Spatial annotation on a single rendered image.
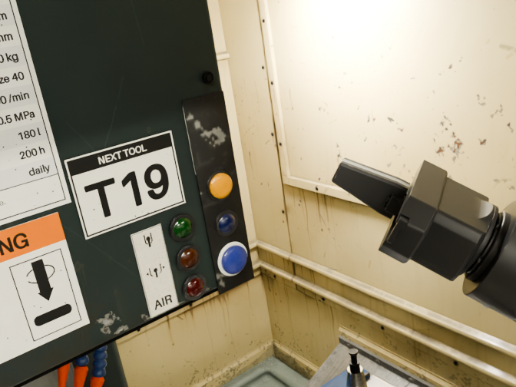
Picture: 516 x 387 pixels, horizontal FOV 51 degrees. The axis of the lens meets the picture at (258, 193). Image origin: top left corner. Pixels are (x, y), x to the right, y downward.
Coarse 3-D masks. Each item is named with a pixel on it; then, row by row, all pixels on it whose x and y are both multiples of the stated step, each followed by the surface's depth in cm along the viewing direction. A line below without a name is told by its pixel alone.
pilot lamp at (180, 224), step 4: (180, 220) 50; (184, 220) 51; (188, 220) 51; (176, 224) 50; (180, 224) 50; (184, 224) 51; (188, 224) 51; (176, 228) 50; (180, 228) 50; (184, 228) 51; (188, 228) 51; (176, 232) 50; (180, 232) 51; (184, 232) 51; (188, 232) 51; (180, 236) 51; (184, 236) 51
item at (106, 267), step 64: (64, 0) 41; (128, 0) 44; (192, 0) 48; (64, 64) 42; (128, 64) 45; (192, 64) 49; (64, 128) 43; (128, 128) 46; (192, 192) 51; (128, 256) 48; (128, 320) 50; (0, 384) 44
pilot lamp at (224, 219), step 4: (224, 216) 53; (228, 216) 54; (232, 216) 54; (220, 220) 53; (224, 220) 53; (228, 220) 54; (232, 220) 54; (220, 224) 53; (224, 224) 53; (228, 224) 54; (232, 224) 54; (220, 228) 53; (224, 228) 54; (228, 228) 54; (232, 228) 54; (224, 232) 54; (228, 232) 54
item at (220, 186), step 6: (216, 174) 52; (222, 174) 52; (216, 180) 52; (222, 180) 52; (228, 180) 52; (210, 186) 52; (216, 186) 52; (222, 186) 52; (228, 186) 53; (210, 192) 52; (216, 192) 52; (222, 192) 52; (228, 192) 53; (222, 198) 53
